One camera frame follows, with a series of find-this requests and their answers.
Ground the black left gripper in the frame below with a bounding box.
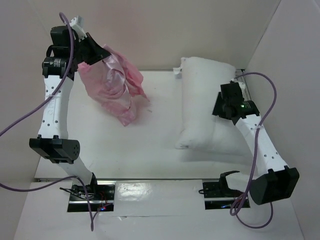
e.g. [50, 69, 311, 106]
[70, 32, 110, 65]

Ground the pink satin pillowcase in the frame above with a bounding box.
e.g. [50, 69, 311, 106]
[77, 45, 148, 126]

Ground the white pillow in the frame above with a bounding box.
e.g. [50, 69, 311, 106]
[175, 57, 250, 156]

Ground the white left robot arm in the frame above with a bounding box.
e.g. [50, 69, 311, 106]
[29, 23, 110, 200]

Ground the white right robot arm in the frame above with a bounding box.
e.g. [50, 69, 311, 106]
[212, 81, 300, 205]

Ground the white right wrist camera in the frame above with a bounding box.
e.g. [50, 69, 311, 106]
[231, 78, 247, 96]

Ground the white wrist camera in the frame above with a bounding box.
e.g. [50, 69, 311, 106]
[70, 15, 86, 38]
[231, 78, 247, 96]

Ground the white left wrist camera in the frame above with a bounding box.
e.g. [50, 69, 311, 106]
[70, 15, 86, 38]

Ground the aluminium frame rail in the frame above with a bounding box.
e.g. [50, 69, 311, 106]
[235, 68, 251, 101]

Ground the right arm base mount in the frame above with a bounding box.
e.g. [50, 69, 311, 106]
[198, 181, 242, 210]

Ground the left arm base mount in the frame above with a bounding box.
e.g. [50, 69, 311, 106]
[59, 181, 116, 213]

